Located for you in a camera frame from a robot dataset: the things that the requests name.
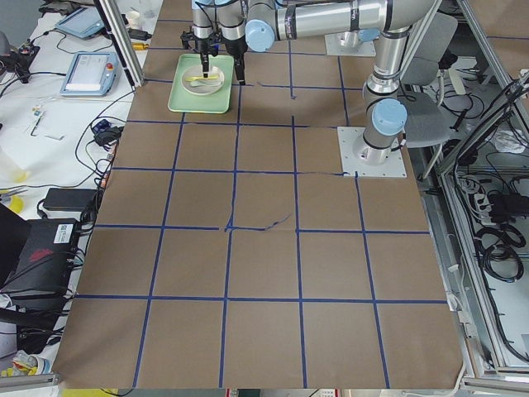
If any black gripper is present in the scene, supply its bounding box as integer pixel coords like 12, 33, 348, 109
195, 37, 212, 78
223, 37, 247, 85

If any yellow plastic fork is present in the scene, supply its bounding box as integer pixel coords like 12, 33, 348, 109
184, 74, 220, 82

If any white round plate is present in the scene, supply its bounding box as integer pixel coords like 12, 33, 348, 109
180, 65, 225, 96

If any light green plastic spoon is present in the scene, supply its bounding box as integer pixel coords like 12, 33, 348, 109
189, 80, 222, 87

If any light green plastic tray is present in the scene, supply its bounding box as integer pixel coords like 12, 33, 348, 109
168, 54, 234, 114

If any white paper cup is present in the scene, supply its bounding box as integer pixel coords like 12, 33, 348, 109
125, 10, 142, 30

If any near blue teach pendant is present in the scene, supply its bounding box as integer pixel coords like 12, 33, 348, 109
60, 51, 119, 97

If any blue teach pendant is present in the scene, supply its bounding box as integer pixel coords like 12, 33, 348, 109
60, 51, 119, 97
55, 7, 104, 39

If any far blue teach pendant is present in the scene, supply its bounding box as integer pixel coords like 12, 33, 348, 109
55, 7, 104, 39

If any grey office chair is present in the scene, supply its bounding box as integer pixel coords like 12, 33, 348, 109
402, 12, 458, 148

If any black power adapter brick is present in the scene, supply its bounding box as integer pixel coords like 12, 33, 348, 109
42, 188, 96, 212

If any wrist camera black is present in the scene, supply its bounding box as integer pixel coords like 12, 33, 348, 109
180, 26, 218, 56

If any aluminium frame post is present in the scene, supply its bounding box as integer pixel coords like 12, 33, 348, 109
93, 0, 144, 88

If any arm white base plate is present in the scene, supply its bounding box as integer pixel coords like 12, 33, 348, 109
337, 127, 407, 179
325, 30, 378, 57

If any aluminium side rail frame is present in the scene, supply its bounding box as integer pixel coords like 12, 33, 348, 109
427, 1, 528, 396

